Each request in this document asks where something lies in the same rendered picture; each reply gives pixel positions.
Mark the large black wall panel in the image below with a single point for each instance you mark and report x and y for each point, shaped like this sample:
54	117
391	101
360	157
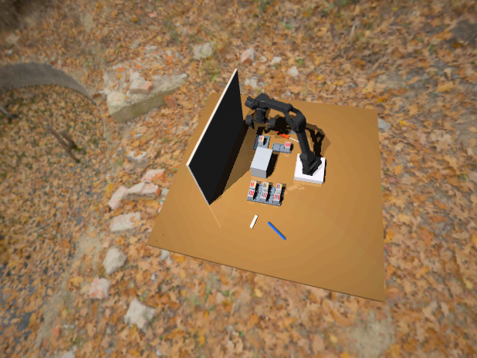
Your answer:
211	153

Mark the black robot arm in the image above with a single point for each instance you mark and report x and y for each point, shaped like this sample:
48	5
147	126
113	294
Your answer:
298	124

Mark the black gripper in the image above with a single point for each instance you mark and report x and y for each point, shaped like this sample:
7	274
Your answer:
259	119

